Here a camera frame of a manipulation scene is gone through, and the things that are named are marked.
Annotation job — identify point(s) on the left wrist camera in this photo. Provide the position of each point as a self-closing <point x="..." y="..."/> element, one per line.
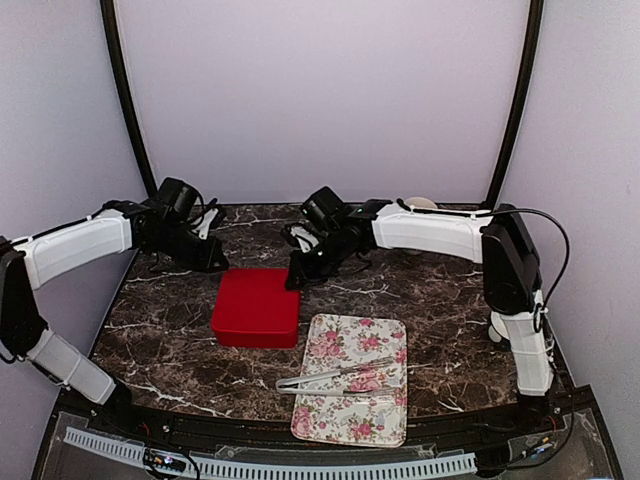
<point x="210" y="219"/>

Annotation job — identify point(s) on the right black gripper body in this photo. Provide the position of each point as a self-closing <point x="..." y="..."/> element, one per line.
<point x="321" y="266"/>

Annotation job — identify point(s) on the floral rectangular tray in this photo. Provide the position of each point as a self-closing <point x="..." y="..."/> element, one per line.
<point x="336" y="341"/>

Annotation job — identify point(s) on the red box lid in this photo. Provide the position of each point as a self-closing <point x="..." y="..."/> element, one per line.
<point x="255" y="302"/>

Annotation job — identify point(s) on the white and dark bowl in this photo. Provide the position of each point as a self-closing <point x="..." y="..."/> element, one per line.
<point x="497" y="330"/>

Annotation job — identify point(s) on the white ceramic mug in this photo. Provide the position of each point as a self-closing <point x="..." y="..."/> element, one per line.
<point x="420" y="203"/>

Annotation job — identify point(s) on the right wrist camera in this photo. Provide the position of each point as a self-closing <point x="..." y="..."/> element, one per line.
<point x="301" y="236"/>

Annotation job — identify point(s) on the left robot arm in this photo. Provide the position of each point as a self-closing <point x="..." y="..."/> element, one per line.
<point x="175" y="222"/>

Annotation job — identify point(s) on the white slotted cable duct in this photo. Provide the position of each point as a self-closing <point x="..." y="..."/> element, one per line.
<point x="261" y="463"/>

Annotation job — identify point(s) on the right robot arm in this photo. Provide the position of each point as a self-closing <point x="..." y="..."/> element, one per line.
<point x="333" y="231"/>

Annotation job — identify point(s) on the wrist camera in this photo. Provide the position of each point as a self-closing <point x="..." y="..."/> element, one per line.
<point x="210" y="219"/>
<point x="301" y="236"/>

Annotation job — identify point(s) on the red chocolate box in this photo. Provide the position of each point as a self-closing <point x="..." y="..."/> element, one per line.
<point x="257" y="340"/>

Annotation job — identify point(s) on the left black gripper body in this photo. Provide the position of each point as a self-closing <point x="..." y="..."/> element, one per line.
<point x="191" y="258"/>

